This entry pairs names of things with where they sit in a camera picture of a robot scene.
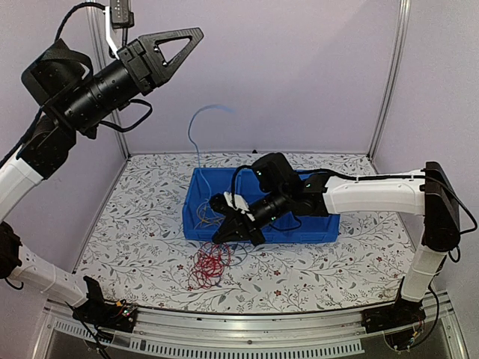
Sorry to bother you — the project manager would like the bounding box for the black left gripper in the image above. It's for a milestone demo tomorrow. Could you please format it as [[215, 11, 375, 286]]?
[[62, 25, 204, 131]]

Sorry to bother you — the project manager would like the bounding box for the left aluminium corner post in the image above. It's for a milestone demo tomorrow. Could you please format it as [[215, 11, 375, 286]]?
[[84, 0, 130, 160]]

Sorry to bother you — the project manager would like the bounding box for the blue plastic bin near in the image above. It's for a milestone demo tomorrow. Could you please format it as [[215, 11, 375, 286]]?
[[278, 170, 340, 244]]

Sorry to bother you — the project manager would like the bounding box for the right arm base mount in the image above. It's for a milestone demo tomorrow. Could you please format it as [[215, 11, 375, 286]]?
[[361, 298, 426, 352]]

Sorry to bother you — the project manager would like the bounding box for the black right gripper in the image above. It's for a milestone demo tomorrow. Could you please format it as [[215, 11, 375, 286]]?
[[211, 188, 289, 248]]

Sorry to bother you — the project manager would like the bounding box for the floral tablecloth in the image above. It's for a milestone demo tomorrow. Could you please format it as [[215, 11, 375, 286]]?
[[76, 153, 414, 313]]

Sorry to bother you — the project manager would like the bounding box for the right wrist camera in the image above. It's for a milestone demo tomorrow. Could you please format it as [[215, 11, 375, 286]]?
[[209, 191, 249, 215]]

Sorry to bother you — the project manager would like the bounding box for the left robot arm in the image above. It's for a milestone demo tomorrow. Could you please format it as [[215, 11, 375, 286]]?
[[1, 1, 204, 325]]

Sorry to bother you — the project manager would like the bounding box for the red cable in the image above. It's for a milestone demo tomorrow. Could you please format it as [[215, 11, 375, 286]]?
[[186, 241, 233, 292]]

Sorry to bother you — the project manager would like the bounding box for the aluminium corner post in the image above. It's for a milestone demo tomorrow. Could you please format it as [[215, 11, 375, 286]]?
[[367, 0, 411, 162], [84, 0, 130, 160]]

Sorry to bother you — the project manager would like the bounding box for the blue plastic bin far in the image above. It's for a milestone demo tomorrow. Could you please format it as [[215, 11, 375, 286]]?
[[182, 168, 235, 242]]

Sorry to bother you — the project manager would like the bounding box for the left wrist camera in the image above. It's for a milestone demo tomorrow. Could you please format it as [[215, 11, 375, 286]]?
[[104, 0, 135, 59]]

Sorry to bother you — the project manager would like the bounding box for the aluminium front rail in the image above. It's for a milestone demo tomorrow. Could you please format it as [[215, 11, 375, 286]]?
[[33, 291, 472, 358]]

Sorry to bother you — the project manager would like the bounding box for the right aluminium corner post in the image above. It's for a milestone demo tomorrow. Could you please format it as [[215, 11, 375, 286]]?
[[367, 0, 411, 162]]

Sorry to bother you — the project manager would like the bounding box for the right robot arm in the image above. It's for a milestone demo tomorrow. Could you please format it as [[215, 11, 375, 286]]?
[[210, 153, 470, 326]]

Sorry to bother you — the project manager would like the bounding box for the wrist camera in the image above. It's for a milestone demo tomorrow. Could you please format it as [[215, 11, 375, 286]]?
[[209, 191, 249, 215], [104, 0, 135, 59]]

